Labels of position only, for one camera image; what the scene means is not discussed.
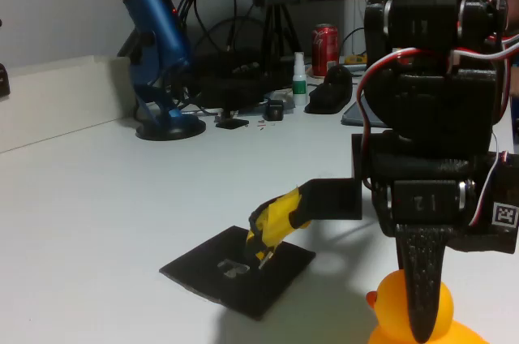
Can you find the yellow rubber duck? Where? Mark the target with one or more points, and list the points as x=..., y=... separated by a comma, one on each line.
x=391, y=307

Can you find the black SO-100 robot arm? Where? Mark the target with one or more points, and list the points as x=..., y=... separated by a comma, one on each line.
x=430, y=104

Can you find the black monitor stand base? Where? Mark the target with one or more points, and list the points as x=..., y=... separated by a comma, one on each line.
x=232, y=123

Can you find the black square pad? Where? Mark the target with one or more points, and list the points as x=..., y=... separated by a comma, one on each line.
x=202, y=271

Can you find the white fiducial tag sticker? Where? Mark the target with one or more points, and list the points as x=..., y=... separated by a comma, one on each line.
x=504, y=214

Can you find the black computer mouse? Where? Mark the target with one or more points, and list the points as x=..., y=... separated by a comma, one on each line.
x=328, y=92

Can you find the yellow hand tool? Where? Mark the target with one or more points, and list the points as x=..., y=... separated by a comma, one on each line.
x=354, y=60

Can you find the white spray bottle green label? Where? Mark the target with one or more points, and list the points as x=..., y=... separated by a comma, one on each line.
x=299, y=84

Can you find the small black cube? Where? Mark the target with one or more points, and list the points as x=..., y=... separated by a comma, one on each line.
x=275, y=110

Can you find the red soda can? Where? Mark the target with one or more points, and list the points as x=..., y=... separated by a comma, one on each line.
x=324, y=52

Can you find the black audio mixer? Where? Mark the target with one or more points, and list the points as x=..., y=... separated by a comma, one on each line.
x=235, y=88

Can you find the black tripod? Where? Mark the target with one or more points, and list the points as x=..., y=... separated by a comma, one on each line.
x=275, y=27

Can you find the blue desk microphone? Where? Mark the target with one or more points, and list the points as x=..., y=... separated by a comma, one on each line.
x=158, y=23

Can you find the white shelf board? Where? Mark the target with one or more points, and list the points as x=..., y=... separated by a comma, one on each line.
x=61, y=96

